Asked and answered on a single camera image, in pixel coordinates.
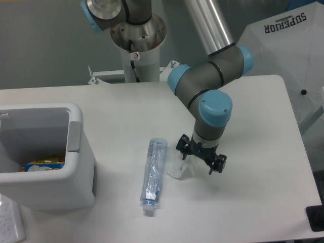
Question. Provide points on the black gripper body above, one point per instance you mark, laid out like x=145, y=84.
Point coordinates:
x=203, y=149

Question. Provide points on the colourful snack package trash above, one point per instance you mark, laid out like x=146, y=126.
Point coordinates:
x=45, y=164

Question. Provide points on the white plastic trash can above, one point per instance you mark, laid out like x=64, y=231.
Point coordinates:
x=34, y=131

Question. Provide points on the white umbrella with lettering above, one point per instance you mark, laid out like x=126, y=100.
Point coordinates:
x=291, y=45

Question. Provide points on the white paper sheet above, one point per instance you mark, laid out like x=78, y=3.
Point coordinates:
x=12, y=226

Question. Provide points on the black device at table edge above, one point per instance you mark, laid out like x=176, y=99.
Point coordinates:
x=315, y=217

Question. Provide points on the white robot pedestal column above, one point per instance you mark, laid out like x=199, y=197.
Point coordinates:
x=143, y=60

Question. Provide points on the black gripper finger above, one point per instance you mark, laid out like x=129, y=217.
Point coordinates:
x=216, y=163
x=183, y=146

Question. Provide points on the white metal base bracket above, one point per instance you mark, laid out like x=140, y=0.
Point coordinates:
x=132, y=75

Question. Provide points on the crushed clear plastic bottle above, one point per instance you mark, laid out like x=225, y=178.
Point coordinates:
x=153, y=175

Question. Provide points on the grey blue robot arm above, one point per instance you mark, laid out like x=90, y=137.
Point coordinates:
x=139, y=33

